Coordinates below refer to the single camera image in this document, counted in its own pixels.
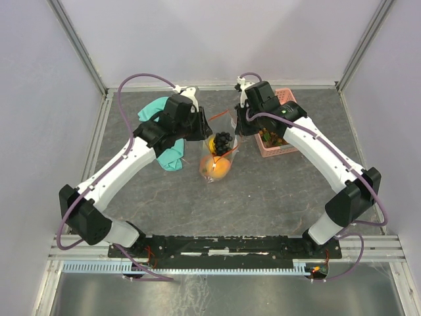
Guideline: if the dark grape bunch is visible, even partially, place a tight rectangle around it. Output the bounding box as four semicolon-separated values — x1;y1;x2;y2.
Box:
214;132;233;156

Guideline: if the orange persimmon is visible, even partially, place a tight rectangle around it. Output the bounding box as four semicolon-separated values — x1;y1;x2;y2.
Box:
199;155;214;177

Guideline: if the pink plastic basket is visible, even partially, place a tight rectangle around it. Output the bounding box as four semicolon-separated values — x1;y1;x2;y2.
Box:
255;88;300;158

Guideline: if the clear zip top bag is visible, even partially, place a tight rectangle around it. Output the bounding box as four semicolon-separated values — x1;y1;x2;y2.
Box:
199;109;242;183

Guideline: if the yellow lemon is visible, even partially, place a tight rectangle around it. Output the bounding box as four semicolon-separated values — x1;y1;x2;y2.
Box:
208;138;216;155

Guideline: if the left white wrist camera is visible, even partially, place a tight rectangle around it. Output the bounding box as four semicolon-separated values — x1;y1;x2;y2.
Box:
172;85;199;113

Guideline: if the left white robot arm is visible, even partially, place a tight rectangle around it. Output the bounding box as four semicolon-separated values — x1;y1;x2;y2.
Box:
59;89;212;257

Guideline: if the brown longan bunch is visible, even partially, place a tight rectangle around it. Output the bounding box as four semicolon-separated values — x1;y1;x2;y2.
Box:
259;128;288;148

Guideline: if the teal cloth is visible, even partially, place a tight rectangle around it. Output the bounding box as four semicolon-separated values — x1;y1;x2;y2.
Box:
137;97;184;171

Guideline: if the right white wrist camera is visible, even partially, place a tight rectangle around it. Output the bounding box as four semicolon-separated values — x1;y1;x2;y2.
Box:
234;76;255;108

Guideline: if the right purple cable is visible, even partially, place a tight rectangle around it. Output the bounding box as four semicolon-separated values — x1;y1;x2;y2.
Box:
238;72;389;281

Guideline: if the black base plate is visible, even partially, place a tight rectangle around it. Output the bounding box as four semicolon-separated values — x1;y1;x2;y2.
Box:
108;235;342;269

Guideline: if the yellow orange peach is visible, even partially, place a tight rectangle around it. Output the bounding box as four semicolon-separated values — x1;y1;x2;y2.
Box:
209;157;231;180

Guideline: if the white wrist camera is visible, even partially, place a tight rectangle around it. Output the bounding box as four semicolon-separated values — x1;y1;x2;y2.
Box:
234;76;255;108
172;85;199;113

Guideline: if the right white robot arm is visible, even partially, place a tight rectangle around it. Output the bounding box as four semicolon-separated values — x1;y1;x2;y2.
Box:
235;77;381;257

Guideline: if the light blue cable duct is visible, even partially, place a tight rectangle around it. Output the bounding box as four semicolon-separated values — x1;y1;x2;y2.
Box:
62;260;310;276

